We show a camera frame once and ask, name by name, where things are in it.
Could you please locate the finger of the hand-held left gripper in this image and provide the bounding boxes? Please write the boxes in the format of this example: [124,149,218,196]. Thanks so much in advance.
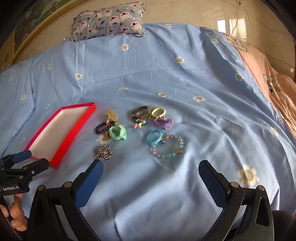
[0,150,32,168]
[9,158,49,181]

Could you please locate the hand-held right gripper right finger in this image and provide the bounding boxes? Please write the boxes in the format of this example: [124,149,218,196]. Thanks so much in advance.
[198,159,274,241]

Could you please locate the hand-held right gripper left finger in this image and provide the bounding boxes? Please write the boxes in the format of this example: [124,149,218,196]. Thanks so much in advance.
[26,159,104,241]

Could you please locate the red cardboard box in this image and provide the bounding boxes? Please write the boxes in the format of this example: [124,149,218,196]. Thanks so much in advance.
[24,102,97,169]

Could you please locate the green scrunchie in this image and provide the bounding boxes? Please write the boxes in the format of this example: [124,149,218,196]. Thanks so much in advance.
[108,125,127,141]

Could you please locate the dark bead bracelet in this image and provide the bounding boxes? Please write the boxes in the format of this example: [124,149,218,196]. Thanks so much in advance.
[95,121,116,134]

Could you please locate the gold pendant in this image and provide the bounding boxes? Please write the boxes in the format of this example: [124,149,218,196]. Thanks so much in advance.
[106,109,121,123]

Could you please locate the purple bow hair tie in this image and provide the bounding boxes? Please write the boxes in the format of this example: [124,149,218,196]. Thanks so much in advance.
[153,118,174,130]

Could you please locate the gold brown hair accessory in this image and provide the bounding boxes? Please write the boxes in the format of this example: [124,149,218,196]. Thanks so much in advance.
[131,106,151,119]

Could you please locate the person's left hand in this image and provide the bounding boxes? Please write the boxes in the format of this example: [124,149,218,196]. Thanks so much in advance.
[0,193,28,232]

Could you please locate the blue flowered bedsheet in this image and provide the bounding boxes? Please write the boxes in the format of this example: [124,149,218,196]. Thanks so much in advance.
[0,23,296,241]

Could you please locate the pink printed blanket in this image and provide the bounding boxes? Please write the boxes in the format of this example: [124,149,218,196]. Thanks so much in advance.
[222,32,296,137]

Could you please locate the printed blue pillow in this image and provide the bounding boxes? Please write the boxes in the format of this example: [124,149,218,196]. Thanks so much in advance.
[64,2,148,42]

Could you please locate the silver bead bracelet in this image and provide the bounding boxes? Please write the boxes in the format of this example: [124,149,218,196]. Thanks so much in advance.
[94,145,112,160]

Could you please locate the crystal bead bracelet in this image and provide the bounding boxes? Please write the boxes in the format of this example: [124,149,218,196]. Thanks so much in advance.
[150,134,185,159]

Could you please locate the blue hair tie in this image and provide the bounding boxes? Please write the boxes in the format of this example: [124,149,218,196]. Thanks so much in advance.
[147,130,164,148]

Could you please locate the pastel bead string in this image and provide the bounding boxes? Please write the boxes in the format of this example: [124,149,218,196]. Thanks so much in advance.
[132,118,147,129]

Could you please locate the yellow hair tie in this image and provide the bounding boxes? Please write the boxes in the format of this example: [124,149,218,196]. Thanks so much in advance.
[151,107,166,117]

